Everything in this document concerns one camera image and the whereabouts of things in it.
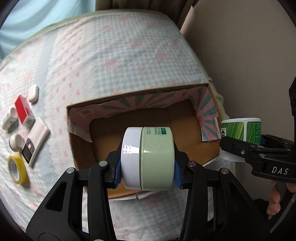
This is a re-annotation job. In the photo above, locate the green striped white jar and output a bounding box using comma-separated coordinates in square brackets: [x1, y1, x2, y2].
[221, 118, 261, 145]

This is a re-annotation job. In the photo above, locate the yellow tape roll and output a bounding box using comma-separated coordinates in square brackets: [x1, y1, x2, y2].
[7, 156, 29, 184]

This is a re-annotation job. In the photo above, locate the white remote control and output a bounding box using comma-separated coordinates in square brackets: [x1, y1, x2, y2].
[21, 118, 50, 167]

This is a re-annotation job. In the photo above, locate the pale green cream jar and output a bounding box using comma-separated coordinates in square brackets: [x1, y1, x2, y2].
[120, 127, 175, 191]

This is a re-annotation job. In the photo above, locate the white jar black lid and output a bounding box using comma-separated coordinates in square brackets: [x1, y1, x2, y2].
[9, 133, 25, 152]

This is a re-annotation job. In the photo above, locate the red rectangular box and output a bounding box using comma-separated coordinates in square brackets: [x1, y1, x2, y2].
[15, 95, 35, 128]

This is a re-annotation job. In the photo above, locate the white pill bottle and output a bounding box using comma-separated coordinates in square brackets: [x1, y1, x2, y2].
[1, 108, 18, 130]

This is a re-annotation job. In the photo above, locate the person's right hand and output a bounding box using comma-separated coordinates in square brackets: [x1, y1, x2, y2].
[267, 181, 281, 216]

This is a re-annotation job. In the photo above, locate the open cardboard box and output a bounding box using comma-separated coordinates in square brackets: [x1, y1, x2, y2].
[67, 84, 222, 198]

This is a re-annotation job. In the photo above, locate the white earbuds case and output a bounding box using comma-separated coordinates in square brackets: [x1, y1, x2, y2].
[27, 84, 39, 103]

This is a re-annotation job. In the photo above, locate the pastel checked bed quilt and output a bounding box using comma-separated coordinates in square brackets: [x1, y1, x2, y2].
[1, 9, 221, 240]

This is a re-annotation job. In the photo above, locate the brown curtain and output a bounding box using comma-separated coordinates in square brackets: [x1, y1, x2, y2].
[95, 0, 199, 30]

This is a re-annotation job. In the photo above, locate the light blue curtain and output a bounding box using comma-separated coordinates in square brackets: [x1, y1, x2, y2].
[1, 1, 95, 59]

